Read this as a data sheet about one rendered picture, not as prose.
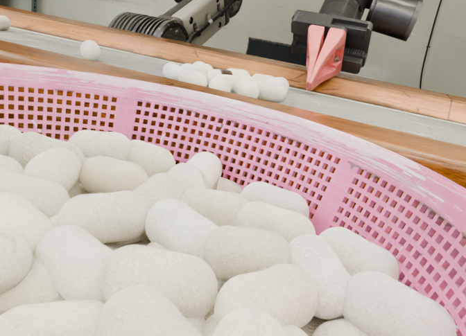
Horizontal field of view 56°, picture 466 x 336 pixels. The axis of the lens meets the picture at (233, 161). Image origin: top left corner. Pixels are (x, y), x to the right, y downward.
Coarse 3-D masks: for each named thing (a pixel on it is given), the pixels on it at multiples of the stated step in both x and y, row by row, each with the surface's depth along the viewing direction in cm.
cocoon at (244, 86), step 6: (240, 78) 43; (246, 78) 43; (234, 84) 43; (240, 84) 42; (246, 84) 41; (252, 84) 41; (234, 90) 43; (240, 90) 41; (246, 90) 41; (252, 90) 41; (258, 90) 41; (252, 96) 41
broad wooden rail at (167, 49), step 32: (64, 32) 71; (96, 32) 70; (128, 32) 74; (224, 64) 63; (256, 64) 62; (288, 64) 65; (352, 96) 57; (384, 96) 56; (416, 96) 56; (448, 96) 58
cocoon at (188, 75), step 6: (180, 72) 43; (186, 72) 42; (192, 72) 42; (198, 72) 41; (180, 78) 42; (186, 78) 42; (192, 78) 41; (198, 78) 41; (204, 78) 41; (198, 84) 41; (204, 84) 41
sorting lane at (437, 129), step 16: (0, 32) 64; (16, 32) 68; (32, 32) 71; (48, 48) 55; (64, 48) 58; (112, 48) 67; (112, 64) 51; (128, 64) 54; (144, 64) 56; (160, 64) 59; (288, 96) 51; (304, 96) 53; (320, 96) 56; (320, 112) 44; (336, 112) 46; (352, 112) 47; (368, 112) 49; (384, 112) 52; (400, 112) 54; (400, 128) 43; (416, 128) 44; (432, 128) 46; (448, 128) 48; (464, 128) 50; (464, 144) 40
